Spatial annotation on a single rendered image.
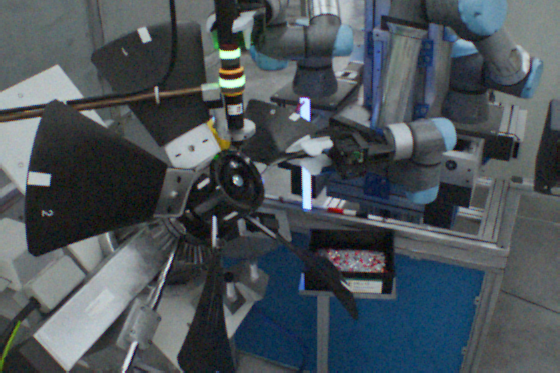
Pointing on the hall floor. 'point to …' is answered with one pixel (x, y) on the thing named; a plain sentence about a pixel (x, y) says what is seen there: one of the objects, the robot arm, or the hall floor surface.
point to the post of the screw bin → (323, 332)
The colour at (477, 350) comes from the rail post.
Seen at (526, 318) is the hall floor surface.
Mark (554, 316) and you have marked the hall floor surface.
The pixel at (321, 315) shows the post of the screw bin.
